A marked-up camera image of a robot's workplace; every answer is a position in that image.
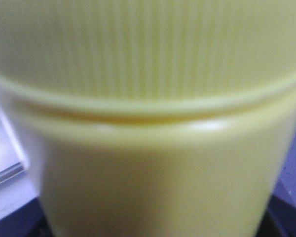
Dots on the yellow squeeze bottle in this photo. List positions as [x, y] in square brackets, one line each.
[150, 118]

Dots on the silver digital kitchen scale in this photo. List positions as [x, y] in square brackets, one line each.
[10, 165]

